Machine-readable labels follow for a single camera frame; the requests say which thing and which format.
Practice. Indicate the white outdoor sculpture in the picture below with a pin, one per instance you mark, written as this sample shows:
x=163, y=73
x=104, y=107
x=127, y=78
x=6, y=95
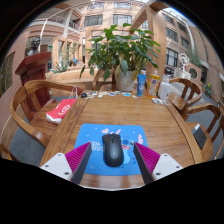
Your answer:
x=184, y=60

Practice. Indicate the wooden chair behind plant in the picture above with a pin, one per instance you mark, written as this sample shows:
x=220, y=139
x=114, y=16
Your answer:
x=96, y=80

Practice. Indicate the wooden armchair with red bag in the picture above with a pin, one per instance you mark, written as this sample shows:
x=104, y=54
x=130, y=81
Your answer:
x=36, y=125

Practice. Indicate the blue cartoon mouse pad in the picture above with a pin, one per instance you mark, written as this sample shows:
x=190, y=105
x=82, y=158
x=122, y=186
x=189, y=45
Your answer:
x=90, y=133

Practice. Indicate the dark bust statue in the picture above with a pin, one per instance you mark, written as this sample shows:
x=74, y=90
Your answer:
x=33, y=46

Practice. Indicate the wooden armchair with empty seat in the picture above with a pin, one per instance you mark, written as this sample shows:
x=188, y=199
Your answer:
x=176, y=100

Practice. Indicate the blue tube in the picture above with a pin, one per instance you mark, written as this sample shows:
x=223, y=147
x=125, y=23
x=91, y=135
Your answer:
x=141, y=85

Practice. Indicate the white pump bottle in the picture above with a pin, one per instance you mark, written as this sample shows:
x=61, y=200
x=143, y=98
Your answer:
x=164, y=90

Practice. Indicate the spiky green aloe plant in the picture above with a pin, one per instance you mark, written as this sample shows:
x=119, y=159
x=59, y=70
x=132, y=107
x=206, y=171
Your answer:
x=61, y=67

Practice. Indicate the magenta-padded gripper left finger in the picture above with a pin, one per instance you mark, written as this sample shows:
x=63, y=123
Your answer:
x=56, y=165

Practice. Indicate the black computer mouse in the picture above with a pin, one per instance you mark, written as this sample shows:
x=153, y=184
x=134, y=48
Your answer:
x=113, y=151

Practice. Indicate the dark red wooden pedestal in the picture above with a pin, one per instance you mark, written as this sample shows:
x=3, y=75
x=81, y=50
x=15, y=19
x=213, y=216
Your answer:
x=33, y=70

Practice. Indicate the red and white bag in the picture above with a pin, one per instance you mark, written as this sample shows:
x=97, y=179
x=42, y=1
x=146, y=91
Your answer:
x=60, y=111

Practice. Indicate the yellow liquid soap bottle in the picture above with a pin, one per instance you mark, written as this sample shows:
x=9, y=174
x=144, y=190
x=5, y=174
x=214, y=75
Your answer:
x=153, y=86

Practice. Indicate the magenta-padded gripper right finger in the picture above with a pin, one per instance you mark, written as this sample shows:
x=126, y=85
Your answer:
x=165, y=166

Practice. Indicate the yellow flowering plant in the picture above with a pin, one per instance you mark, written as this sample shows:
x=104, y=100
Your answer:
x=209, y=90

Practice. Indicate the black notebook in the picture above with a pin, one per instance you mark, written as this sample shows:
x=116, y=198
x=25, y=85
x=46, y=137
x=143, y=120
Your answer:
x=200, y=136

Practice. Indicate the green plant in white pot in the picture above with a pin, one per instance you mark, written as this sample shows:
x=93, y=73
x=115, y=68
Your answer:
x=123, y=50

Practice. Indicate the wooden armchair with black notebook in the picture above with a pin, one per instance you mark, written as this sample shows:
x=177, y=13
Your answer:
x=195, y=108

